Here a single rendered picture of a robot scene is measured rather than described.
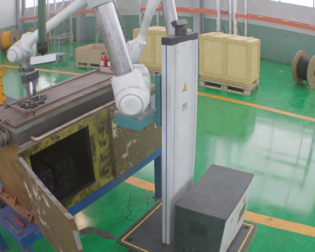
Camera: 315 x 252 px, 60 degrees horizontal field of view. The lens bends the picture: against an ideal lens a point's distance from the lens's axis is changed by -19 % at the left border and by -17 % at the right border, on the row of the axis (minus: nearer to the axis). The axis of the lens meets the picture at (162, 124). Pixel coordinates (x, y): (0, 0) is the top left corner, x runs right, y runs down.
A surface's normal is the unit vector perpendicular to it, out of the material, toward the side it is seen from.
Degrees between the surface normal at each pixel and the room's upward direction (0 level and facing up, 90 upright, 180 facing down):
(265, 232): 0
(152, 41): 90
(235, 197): 0
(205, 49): 90
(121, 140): 90
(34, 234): 90
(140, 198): 0
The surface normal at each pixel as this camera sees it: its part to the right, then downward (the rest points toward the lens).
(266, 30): -0.52, 0.34
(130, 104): 0.04, 0.49
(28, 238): 0.84, 0.22
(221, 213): 0.00, -0.91
